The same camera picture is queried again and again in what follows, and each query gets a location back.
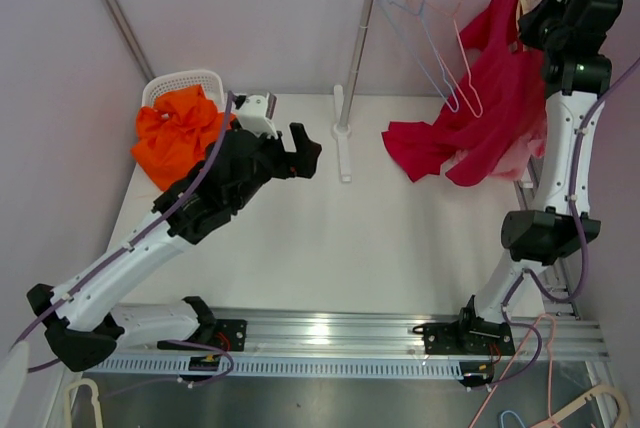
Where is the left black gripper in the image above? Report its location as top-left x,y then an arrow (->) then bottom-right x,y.
231,123 -> 321,212

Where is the red t shirt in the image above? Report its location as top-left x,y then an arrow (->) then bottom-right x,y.
382,0 -> 547,187

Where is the pink wire hanger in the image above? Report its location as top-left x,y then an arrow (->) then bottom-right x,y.
416,0 -> 484,119

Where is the orange t shirt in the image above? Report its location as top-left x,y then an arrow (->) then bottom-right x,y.
131,85 -> 224,191

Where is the pink t shirt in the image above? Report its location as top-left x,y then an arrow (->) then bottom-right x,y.
445,117 -> 547,187

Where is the blue wire hanger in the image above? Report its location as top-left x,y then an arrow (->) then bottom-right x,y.
375,0 -> 460,113

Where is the beige plastic hanger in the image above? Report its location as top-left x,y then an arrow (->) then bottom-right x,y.
515,0 -> 529,52

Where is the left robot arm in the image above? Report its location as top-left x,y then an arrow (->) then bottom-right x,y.
27,122 -> 322,372

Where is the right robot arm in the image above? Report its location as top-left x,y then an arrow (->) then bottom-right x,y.
446,0 -> 623,354

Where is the pink hanger on floor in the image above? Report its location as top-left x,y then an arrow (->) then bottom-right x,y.
467,312 -> 559,428

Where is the beige hanger on floor left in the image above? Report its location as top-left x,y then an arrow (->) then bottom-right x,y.
62,377 -> 105,428

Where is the beige hanger on floor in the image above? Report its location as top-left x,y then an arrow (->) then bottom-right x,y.
534,384 -> 631,427
62,377 -> 105,428

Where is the blue hanger on floor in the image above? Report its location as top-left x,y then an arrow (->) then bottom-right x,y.
498,410 -> 525,428

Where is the beige hanger on floor right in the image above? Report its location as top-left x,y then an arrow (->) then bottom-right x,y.
534,384 -> 631,427

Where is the metal clothes rack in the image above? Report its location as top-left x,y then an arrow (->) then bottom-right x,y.
330,0 -> 629,183

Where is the white plastic laundry basket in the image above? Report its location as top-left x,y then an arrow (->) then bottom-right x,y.
141,69 -> 226,108

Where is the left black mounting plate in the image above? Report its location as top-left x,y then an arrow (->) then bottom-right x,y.
155,317 -> 247,352

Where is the black mounting plate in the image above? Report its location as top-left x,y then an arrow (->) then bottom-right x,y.
412,321 -> 516,356
155,317 -> 247,352

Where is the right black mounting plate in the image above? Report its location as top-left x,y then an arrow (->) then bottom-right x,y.
412,321 -> 516,356

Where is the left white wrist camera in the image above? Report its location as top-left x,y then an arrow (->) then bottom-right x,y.
233,92 -> 278,138

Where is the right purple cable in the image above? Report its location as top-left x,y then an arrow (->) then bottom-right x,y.
499,0 -> 640,394

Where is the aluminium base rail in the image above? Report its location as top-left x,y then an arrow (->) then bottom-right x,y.
64,303 -> 611,363

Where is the white slotted cable duct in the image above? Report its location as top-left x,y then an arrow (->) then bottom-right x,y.
89,354 -> 463,381

